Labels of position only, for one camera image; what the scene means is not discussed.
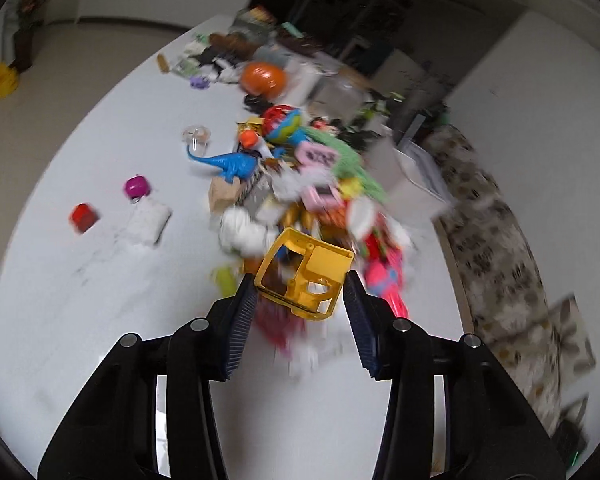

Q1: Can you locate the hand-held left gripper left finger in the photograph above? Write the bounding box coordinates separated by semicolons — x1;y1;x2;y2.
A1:
37;274;260;480

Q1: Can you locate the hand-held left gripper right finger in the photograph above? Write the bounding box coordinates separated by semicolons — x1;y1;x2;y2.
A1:
344;270;566;480

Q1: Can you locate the yellow toy truck cab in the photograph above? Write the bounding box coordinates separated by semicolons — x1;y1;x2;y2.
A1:
252;227;356;322

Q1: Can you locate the lime green toy piece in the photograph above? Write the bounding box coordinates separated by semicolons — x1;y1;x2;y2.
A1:
215;266;236;296

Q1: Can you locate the pink toy gun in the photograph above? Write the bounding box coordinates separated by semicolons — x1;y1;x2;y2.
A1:
365;255;410;319

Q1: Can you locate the white plush toy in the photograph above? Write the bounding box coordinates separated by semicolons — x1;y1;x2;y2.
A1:
219;207;276;256

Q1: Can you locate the small cardboard box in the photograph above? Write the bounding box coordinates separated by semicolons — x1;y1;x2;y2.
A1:
209;178;244;211

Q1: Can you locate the pink handheld game toy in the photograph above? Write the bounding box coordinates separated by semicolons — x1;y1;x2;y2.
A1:
300;182;344;211

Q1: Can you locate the white storage box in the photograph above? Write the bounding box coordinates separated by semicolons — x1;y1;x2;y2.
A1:
365;137;454;219

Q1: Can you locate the green cloth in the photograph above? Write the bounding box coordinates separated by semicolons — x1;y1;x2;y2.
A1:
305;127;389;204

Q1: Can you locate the blue toy dinosaur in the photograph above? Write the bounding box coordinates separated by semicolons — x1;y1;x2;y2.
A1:
186;144;259;184

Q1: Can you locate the small purple toy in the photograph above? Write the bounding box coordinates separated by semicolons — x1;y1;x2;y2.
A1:
124;175;152;200

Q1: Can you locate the pink dotted toy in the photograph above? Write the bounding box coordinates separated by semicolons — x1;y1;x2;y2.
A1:
297;141;341;167

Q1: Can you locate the orange and white toy figure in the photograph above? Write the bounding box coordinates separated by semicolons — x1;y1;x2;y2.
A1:
237;130;271;161

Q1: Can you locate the small red toy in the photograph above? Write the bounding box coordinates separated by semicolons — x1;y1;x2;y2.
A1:
70;203;101;234

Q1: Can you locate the red and green ball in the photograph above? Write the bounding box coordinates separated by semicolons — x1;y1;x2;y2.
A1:
262;105;304;144

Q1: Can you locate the black device with green light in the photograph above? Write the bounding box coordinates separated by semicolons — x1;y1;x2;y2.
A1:
555;420;589;466

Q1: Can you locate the orange ball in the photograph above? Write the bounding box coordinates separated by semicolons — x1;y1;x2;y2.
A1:
240;62;287;99

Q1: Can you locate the white paper roll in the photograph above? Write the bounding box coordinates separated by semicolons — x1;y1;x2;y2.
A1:
282;57;324;104

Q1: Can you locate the brown oblong toy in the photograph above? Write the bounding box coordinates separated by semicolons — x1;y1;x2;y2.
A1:
210;32;259;56

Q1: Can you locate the yellow potty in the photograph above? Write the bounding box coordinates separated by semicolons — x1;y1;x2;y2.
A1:
0;61;20;100

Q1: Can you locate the yellow flower plant in pot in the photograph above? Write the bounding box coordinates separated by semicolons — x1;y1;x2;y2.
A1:
5;0;61;72

